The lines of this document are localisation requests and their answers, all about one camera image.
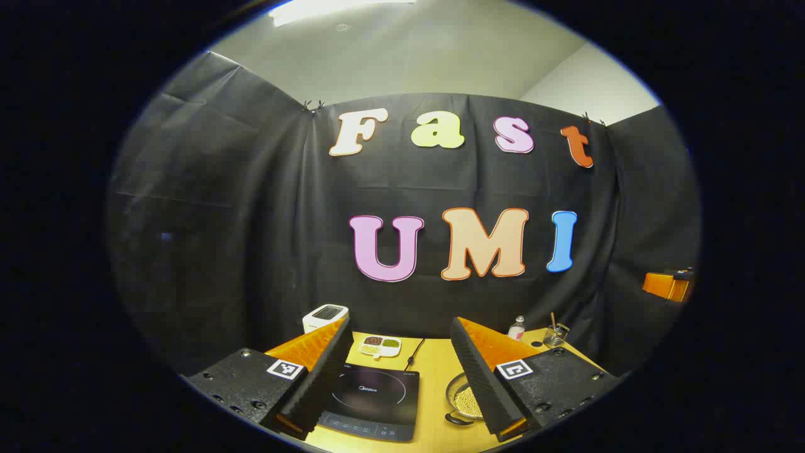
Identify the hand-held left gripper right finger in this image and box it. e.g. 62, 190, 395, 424
450, 316, 623, 442

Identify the small glass with stick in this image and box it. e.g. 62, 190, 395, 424
543, 313, 570, 349

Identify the white toaster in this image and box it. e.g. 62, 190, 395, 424
303, 304, 349, 334

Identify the pile of yellow soybeans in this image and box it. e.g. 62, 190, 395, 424
454, 385, 485, 420

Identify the stainless steel pot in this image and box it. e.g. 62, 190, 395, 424
445, 371, 486, 427

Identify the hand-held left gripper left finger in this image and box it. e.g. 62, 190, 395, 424
182, 315, 354, 441

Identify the black power cable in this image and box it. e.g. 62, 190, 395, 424
404, 338, 426, 372

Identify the white divided bean dish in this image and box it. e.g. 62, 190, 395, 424
358, 335, 402, 359

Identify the black induction cooktop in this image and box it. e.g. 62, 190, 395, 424
318, 363, 421, 442

